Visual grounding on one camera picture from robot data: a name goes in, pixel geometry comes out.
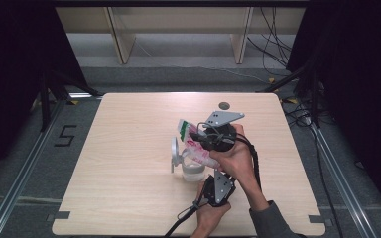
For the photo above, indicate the aluminium floor rail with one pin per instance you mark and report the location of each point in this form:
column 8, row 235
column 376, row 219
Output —
column 23, row 178
column 344, row 188

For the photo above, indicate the person's right hand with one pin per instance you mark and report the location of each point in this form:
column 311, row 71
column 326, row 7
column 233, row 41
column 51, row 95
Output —
column 234, row 162

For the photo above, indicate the black curtain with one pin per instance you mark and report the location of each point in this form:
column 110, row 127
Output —
column 360, row 66
column 10, row 66

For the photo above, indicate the beige wooden desk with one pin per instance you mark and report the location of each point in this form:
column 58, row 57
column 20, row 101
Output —
column 178, row 20

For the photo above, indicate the pink and clear plastic bag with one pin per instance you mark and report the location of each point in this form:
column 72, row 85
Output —
column 195, row 148

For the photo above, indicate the person's left hand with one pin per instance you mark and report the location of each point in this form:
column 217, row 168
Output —
column 211, row 218

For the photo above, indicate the black metal stand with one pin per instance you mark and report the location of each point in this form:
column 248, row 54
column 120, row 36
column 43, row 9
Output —
column 316, row 99
column 45, row 105

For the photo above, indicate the black table bracket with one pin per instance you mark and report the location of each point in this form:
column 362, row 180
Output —
column 317, row 219
column 61, row 215

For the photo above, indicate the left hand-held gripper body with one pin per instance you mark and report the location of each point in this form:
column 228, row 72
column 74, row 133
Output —
column 221, row 188

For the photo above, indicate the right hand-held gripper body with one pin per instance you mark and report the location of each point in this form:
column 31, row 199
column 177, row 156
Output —
column 225, row 117

